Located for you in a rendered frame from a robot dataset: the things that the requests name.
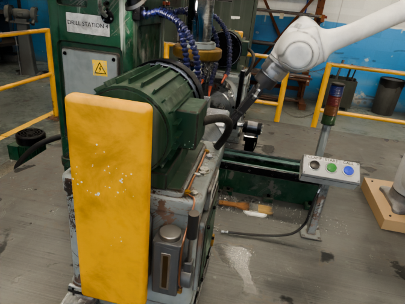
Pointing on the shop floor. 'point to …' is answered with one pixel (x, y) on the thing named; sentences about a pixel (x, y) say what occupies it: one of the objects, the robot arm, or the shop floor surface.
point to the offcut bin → (351, 84)
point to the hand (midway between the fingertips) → (233, 119)
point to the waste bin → (387, 95)
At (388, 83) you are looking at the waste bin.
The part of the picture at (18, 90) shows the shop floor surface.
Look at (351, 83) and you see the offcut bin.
